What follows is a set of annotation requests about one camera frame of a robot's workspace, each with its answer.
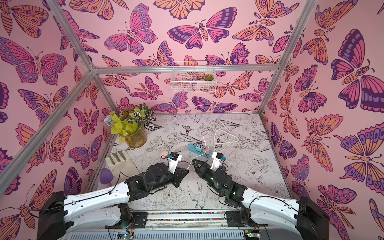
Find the teal power strip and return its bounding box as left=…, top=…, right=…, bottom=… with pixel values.
left=188, top=143, right=205, bottom=156

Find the white cable with pink plug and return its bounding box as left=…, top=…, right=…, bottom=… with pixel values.
left=185, top=134, right=211, bottom=164

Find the white power strip cord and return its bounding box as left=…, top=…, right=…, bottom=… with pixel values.
left=209, top=111, right=253, bottom=152

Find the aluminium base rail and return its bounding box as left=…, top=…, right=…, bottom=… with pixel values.
left=59, top=208, right=310, bottom=240

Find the beige cloth with green stripes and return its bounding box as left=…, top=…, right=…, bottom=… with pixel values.
left=105, top=150, right=140, bottom=180

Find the pink earbud case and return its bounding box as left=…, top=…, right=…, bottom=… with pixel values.
left=161, top=151, right=169, bottom=159

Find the small succulent in basket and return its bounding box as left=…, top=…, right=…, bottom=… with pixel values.
left=204, top=74, right=215, bottom=82

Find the potted plant in amber vase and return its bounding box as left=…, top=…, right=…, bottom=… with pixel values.
left=104, top=104, right=157, bottom=149

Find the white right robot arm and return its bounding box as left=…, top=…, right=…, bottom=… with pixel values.
left=192, top=159, right=330, bottom=240

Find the pink purple brush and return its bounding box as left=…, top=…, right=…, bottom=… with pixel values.
left=100, top=168, right=114, bottom=187

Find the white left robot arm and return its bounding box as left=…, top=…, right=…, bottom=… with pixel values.
left=37, top=163, right=189, bottom=240

